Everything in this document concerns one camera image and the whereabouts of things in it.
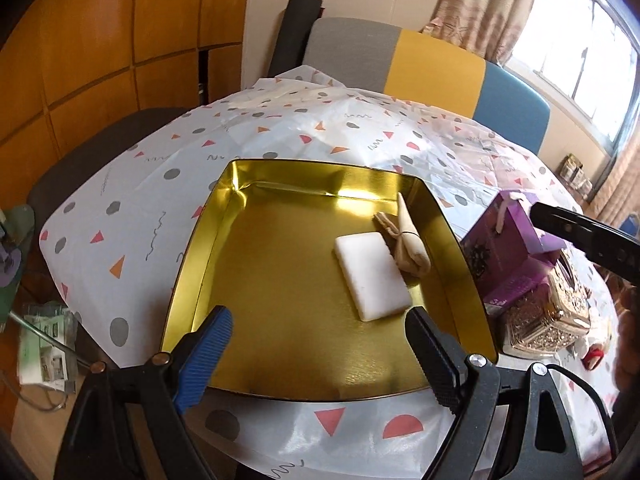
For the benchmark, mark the grey yellow blue sofa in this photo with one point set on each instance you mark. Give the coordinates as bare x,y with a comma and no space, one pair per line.
411,66

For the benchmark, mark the boxes on desk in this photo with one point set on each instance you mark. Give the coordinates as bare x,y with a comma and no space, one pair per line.
574,178

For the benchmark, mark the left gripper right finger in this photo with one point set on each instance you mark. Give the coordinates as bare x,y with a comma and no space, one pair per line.
440,357

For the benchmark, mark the purple gift box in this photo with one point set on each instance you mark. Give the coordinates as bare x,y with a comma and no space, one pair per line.
506,254

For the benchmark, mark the white sponge block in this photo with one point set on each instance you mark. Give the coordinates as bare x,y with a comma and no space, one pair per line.
372,277

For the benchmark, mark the window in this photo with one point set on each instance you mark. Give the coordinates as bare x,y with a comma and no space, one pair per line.
580,52

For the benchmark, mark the gold metal tray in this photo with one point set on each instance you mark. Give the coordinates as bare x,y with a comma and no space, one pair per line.
263,248

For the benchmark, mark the left beige curtain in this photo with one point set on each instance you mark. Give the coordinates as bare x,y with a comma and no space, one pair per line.
487,28

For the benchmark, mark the beige burlap cloth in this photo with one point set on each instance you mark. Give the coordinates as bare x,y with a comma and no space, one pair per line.
409,251

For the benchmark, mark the beige curtain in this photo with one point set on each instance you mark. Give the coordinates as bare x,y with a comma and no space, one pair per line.
487,28
618,197

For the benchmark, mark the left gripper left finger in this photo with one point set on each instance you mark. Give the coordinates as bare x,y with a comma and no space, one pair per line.
197,355

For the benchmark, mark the right beige curtain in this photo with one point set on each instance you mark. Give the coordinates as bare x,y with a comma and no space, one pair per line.
618,197

